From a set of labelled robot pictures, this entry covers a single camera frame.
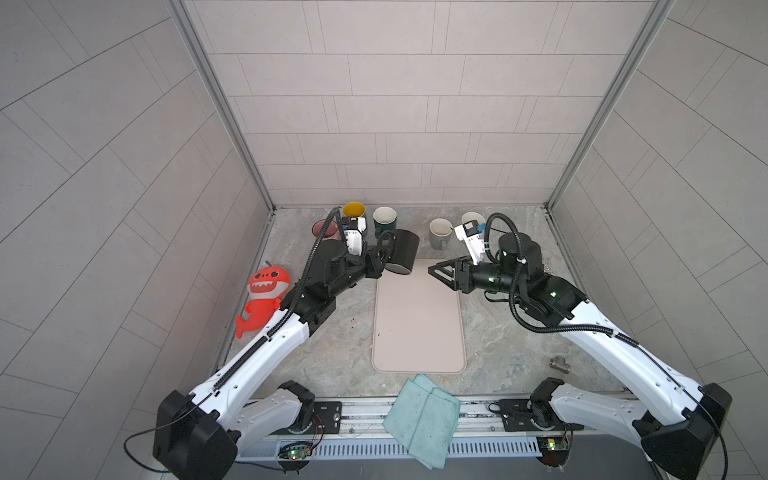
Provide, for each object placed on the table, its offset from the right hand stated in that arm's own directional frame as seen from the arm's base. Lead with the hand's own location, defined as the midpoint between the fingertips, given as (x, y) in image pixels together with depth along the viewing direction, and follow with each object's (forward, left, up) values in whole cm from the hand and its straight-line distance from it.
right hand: (434, 273), depth 64 cm
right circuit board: (-30, -26, -31) cm, 50 cm away
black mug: (+9, +6, -4) cm, 12 cm away
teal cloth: (-23, +4, -28) cm, 36 cm away
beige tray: (+2, +3, -29) cm, 29 cm away
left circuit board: (-28, +33, -26) cm, 50 cm away
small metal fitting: (-12, -34, -29) cm, 46 cm away
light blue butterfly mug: (+40, +21, -18) cm, 49 cm away
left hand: (+8, +7, 0) cm, 11 cm away
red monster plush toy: (+10, +45, -17) cm, 49 cm away
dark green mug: (+35, +11, -19) cm, 41 cm away
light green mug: (+35, -20, -20) cm, 45 cm away
